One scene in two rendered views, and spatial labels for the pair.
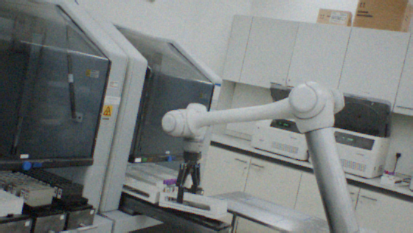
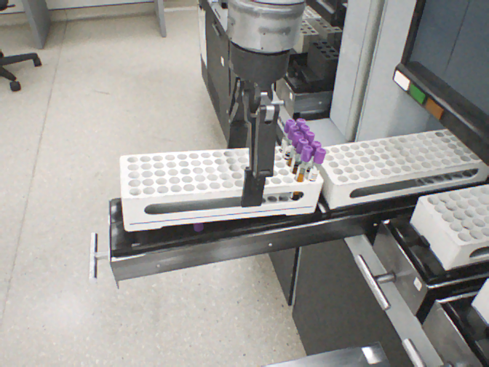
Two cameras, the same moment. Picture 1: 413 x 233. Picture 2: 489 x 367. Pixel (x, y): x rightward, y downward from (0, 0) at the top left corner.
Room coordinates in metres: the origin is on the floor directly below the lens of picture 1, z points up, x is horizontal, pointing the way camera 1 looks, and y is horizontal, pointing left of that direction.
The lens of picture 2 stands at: (2.41, -0.30, 1.29)
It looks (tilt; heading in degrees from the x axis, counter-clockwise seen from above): 41 degrees down; 137
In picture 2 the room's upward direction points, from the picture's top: straight up
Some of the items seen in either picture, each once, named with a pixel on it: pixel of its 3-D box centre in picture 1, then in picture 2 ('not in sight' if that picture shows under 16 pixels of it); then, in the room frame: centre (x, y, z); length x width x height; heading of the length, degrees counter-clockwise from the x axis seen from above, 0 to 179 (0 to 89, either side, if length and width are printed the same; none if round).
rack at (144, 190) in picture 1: (136, 189); (399, 167); (2.19, 0.29, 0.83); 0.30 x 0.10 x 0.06; 60
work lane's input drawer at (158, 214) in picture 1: (164, 211); (300, 207); (2.10, 0.13, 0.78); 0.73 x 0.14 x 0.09; 60
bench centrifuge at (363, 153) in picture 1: (354, 133); not in sight; (4.28, -1.30, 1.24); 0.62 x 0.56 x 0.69; 151
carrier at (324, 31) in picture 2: (26, 192); (321, 36); (1.74, 0.63, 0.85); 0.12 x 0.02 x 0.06; 150
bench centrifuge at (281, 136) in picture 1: (293, 122); not in sight; (4.57, -0.79, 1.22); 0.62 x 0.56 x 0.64; 149
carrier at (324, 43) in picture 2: (66, 191); (328, 60); (1.85, 0.51, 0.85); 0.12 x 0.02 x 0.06; 149
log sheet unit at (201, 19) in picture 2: not in sight; (200, 33); (0.62, 1.07, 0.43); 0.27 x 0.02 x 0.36; 150
